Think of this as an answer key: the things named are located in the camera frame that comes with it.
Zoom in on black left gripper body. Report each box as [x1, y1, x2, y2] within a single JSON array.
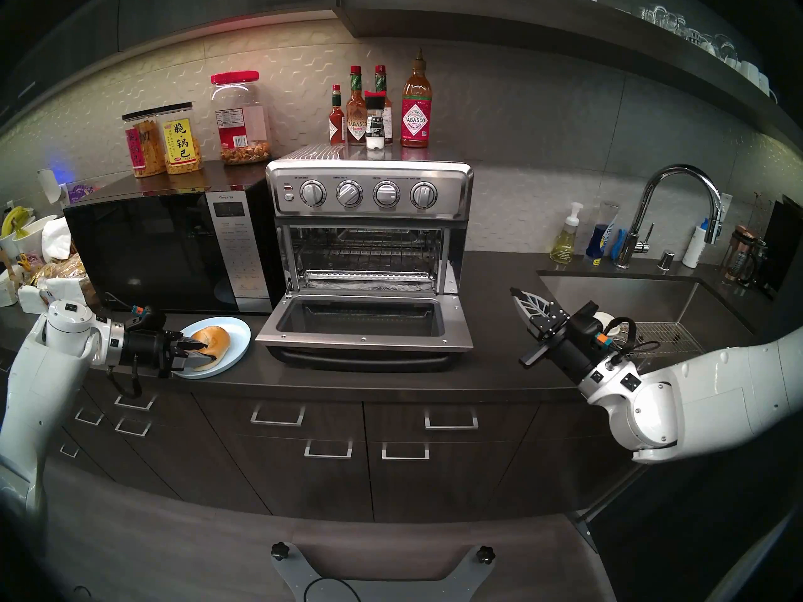
[[122, 312, 184, 377]]

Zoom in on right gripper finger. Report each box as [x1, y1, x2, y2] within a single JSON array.
[[511, 288, 579, 331], [511, 288, 566, 346]]

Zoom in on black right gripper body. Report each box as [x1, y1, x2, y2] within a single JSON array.
[[519, 301, 619, 383]]

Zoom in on golden bagel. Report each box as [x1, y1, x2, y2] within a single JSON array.
[[187, 326, 231, 372]]

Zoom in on glass oven door with handle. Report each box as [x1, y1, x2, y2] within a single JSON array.
[[254, 292, 474, 372]]

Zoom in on black microwave oven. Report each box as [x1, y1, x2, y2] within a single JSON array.
[[63, 179, 283, 314]]

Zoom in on stainless steel toaster oven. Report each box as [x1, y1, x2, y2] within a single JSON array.
[[265, 144, 474, 297]]

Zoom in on light blue plate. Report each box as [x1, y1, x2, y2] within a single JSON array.
[[171, 317, 252, 380]]

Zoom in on yellow hand soap dispenser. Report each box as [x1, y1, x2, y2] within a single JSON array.
[[550, 203, 584, 265]]

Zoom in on blue dish soap bottle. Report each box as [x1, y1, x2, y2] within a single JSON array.
[[585, 201, 620, 260]]

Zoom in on chrome gooseneck faucet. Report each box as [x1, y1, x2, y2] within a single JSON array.
[[617, 164, 723, 270]]

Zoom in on large crumpled white paper towel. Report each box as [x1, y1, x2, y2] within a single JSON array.
[[38, 276, 96, 308]]

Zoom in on clear bag of bread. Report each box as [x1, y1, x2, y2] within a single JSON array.
[[28, 254, 87, 288]]

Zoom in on white paper napkin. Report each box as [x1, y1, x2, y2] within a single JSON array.
[[41, 218, 79, 261]]

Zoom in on white bottle blue cap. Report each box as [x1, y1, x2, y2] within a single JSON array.
[[683, 218, 713, 269]]

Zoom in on white holder with wooden sticks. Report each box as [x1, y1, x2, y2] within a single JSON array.
[[0, 250, 21, 308]]

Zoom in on dark lower cabinet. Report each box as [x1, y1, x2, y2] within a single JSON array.
[[13, 356, 659, 526]]

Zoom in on dark cabinet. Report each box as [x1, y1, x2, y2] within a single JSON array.
[[13, 356, 659, 526], [0, 0, 343, 128]]

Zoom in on yellow bananas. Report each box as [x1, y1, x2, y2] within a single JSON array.
[[0, 206, 35, 238]]

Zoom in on glass french press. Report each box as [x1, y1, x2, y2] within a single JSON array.
[[721, 226, 769, 288]]

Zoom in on red label snack jar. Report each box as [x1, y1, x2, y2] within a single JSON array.
[[122, 110, 167, 179]]

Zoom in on yellow label snack jar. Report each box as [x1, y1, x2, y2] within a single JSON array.
[[157, 102, 205, 175]]

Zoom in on red lid plastic snack jar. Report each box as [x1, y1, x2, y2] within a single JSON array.
[[210, 71, 273, 166]]

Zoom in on large Tabasco sauce bottle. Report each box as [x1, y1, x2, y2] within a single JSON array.
[[401, 49, 433, 149]]

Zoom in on black cap salt shaker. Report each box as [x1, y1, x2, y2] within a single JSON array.
[[364, 92, 386, 150]]

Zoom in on small red hot sauce bottle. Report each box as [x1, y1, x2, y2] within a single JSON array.
[[329, 85, 346, 145]]

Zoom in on green neck hot sauce bottle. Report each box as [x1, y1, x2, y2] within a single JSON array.
[[375, 65, 394, 145], [346, 66, 368, 147]]

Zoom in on dark upper cabinet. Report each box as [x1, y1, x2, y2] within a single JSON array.
[[0, 0, 343, 128]]

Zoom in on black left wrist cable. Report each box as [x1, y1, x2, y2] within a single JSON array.
[[107, 356, 144, 399]]

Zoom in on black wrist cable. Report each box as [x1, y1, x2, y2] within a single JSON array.
[[596, 317, 659, 363], [107, 356, 144, 399]]

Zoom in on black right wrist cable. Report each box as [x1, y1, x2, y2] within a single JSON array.
[[596, 317, 659, 363]]

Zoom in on wire sink grid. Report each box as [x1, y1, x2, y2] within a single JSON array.
[[618, 320, 706, 358]]

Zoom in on oven wire rack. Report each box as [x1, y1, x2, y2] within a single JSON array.
[[300, 243, 440, 284]]

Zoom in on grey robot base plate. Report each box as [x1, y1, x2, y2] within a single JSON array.
[[271, 542, 496, 602]]

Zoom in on dark wall shelf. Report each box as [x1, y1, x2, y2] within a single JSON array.
[[336, 0, 803, 150]]

